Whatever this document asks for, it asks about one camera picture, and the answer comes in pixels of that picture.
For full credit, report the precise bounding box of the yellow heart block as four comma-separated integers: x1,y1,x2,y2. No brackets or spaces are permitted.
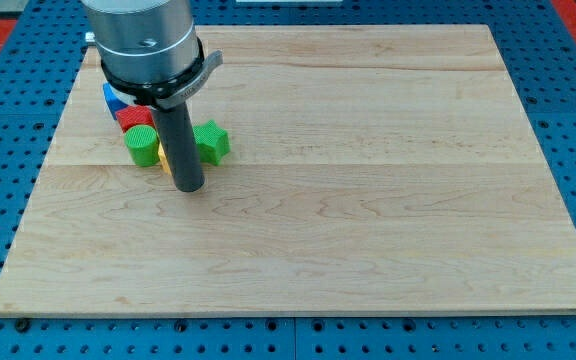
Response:
158,144,172,175

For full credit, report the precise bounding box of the green cylinder block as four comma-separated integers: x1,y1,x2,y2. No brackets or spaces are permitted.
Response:
124,125,159,167

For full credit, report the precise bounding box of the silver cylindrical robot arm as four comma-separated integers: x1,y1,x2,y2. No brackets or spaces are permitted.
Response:
82,0,200,84

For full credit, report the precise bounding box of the green star block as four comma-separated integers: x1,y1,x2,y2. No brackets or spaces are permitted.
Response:
193,119,230,166

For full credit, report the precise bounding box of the wooden board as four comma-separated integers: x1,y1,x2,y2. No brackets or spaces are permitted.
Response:
0,25,576,318

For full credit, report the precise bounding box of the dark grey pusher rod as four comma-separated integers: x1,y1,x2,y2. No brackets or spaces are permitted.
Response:
151,103,204,192

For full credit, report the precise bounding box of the black clamp with grey lever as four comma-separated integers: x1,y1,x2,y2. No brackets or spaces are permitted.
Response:
100,39,224,111

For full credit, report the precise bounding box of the red block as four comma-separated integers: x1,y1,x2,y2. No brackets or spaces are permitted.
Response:
115,106,154,133

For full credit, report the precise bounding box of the blue block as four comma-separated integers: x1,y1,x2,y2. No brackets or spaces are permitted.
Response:
102,83,128,120

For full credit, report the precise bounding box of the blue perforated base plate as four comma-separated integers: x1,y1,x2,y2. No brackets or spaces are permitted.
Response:
0,1,576,359

